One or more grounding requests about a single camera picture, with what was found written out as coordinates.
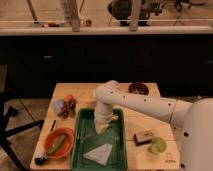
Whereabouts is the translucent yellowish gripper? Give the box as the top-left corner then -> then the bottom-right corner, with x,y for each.
94,120 -> 111,134

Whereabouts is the silver metal fork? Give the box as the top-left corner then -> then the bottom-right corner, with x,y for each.
80,133 -> 97,144

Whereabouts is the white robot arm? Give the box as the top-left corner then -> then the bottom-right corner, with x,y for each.
94,80 -> 213,171

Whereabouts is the green plastic tray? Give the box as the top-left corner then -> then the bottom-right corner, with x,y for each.
70,108 -> 127,171

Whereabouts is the grey folded cloth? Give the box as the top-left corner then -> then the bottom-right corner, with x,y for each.
83,144 -> 112,166

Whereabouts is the red grape bunch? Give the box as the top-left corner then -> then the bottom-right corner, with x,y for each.
61,99 -> 77,118

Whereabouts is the orange fruit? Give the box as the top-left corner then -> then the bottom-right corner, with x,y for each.
64,94 -> 74,103

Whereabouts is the green cucumber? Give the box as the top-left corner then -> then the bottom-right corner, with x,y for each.
47,134 -> 66,155

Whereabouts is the brown wooden box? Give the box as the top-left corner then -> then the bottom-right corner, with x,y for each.
133,131 -> 154,146

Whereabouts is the black pen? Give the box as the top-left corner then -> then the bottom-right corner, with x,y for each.
50,120 -> 57,132

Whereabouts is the orange plastic bowl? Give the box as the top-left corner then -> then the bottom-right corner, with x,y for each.
44,127 -> 74,159

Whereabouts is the dark red bowl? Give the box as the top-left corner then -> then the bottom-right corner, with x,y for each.
128,82 -> 149,95

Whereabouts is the wooden table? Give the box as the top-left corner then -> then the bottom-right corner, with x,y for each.
30,83 -> 180,171

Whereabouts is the green cup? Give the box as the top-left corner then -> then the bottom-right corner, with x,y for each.
150,137 -> 167,155

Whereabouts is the black office chair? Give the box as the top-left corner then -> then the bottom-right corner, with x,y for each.
0,64 -> 45,171

